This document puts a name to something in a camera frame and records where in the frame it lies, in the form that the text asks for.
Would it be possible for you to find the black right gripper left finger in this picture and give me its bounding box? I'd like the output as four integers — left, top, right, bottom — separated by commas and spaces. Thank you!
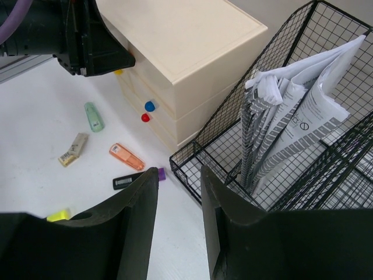
1, 167, 159, 279

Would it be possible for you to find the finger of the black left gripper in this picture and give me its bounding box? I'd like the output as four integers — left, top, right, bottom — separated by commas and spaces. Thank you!
84, 19, 136, 77

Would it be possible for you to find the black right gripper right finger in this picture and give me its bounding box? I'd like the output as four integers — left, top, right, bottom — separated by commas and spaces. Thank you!
200, 166, 372, 279

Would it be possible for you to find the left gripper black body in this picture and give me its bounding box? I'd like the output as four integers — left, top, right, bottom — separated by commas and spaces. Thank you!
54, 1, 101, 76

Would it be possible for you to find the small drawer yellow knob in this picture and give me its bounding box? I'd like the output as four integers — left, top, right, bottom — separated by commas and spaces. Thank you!
113, 69, 124, 75

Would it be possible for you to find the yellow cap black highlighter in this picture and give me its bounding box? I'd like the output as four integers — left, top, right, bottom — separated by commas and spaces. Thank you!
46, 208, 71, 222

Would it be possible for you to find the purple cap black highlighter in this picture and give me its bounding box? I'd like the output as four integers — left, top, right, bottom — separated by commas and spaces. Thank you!
112, 168, 166, 191

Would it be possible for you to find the white paper manual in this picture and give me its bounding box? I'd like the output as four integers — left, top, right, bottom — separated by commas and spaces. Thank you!
241, 34, 366, 194

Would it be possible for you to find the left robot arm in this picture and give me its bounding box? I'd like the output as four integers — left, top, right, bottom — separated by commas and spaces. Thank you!
1, 0, 136, 77

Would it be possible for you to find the green transparent correction tape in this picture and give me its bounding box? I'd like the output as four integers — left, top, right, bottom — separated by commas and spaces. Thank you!
84, 102, 104, 132

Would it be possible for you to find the bottom drawer red knob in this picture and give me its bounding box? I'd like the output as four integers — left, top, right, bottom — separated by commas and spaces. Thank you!
141, 113, 151, 123

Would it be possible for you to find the cream drawer cabinet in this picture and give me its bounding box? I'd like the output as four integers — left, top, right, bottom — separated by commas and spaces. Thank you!
97, 1, 268, 152

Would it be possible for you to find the grey eraser with sleeve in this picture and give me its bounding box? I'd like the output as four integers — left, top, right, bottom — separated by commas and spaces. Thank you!
58, 133, 89, 167

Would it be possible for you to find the black wire mesh organizer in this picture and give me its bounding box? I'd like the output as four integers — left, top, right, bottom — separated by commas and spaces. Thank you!
170, 1, 372, 211

